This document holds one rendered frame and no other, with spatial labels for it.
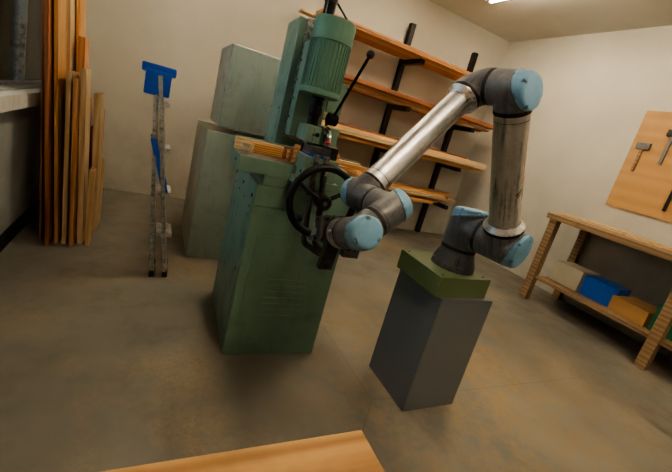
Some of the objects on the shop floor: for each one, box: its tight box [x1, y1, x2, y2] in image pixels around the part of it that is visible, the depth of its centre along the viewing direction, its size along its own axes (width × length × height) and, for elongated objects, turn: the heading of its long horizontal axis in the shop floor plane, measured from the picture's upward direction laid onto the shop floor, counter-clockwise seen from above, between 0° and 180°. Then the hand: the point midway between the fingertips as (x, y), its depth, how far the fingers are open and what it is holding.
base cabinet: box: [213, 175, 340, 355], centre depth 191 cm, size 45×58×71 cm
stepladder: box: [142, 61, 177, 277], centre depth 209 cm, size 27×25×116 cm
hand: (314, 238), depth 126 cm, fingers closed
